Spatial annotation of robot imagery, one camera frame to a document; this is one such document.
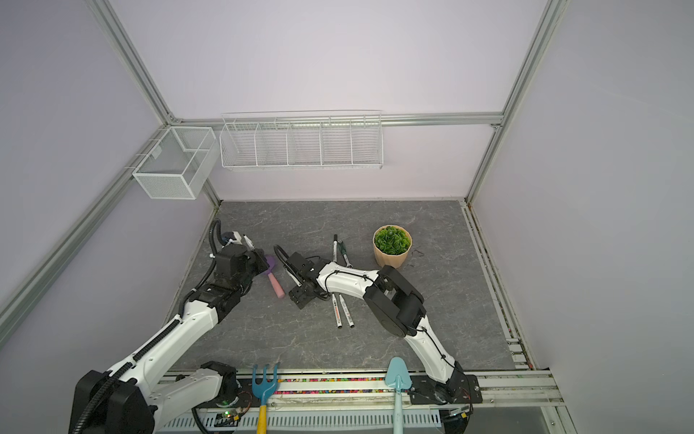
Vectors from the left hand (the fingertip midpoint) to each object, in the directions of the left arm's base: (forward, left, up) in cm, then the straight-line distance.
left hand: (263, 252), depth 83 cm
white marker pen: (+12, -22, -18) cm, 30 cm away
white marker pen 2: (-14, -21, -17) cm, 31 cm away
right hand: (-6, -10, -17) cm, 20 cm away
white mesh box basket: (+38, +33, +7) cm, 51 cm away
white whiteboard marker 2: (-16, -25, -16) cm, 33 cm away
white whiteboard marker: (-10, -10, +1) cm, 14 cm away
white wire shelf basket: (+41, -13, +12) cm, 45 cm away
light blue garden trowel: (-35, -38, -15) cm, 54 cm away
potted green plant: (+3, -41, -6) cm, 42 cm away
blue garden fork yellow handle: (-35, -1, -16) cm, 38 cm away
